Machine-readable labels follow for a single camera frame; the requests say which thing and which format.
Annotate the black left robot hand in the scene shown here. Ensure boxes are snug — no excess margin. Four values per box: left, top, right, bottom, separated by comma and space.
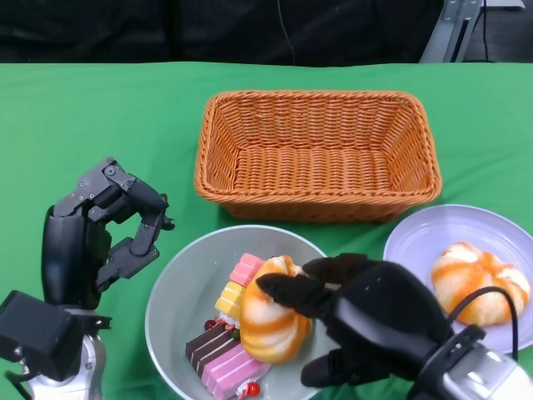
42, 157, 176, 309

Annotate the orange ring doughnut bread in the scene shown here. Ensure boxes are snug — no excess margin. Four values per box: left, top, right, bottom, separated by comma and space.
240, 254, 313, 364

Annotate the black backdrop cloth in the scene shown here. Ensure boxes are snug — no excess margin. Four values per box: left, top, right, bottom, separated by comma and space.
0, 0, 445, 67

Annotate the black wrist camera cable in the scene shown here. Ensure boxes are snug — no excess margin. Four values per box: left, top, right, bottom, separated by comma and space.
447, 286, 520, 362

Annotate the pink yellow layered cake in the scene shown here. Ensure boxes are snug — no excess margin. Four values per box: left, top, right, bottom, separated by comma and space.
214, 252, 266, 330

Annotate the thin black cable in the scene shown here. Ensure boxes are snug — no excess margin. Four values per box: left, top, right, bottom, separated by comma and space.
481, 0, 491, 63

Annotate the green tablecloth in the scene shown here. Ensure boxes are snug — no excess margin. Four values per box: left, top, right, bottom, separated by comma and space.
0, 62, 533, 400

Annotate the grey metal stand frame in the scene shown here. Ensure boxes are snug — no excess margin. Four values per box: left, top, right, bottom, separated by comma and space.
418, 0, 526, 65

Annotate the brown pink layered cake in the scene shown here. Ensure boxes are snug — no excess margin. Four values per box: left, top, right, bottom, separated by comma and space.
185, 320, 271, 400

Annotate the white round plate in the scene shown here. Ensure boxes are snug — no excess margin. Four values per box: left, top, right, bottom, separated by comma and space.
382, 203, 533, 355

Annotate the white orange striped bun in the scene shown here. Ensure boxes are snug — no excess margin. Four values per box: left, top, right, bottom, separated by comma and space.
431, 241, 532, 326

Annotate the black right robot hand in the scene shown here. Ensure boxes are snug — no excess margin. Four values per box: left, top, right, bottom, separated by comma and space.
254, 252, 455, 388

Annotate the orange wicker basket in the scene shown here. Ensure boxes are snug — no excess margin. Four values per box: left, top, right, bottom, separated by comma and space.
193, 90, 442, 224

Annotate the grey-green round bowl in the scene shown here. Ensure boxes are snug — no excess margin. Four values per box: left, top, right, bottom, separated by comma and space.
144, 224, 334, 400

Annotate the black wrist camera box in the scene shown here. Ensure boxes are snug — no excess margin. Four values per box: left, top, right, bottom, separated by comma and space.
0, 290, 82, 383

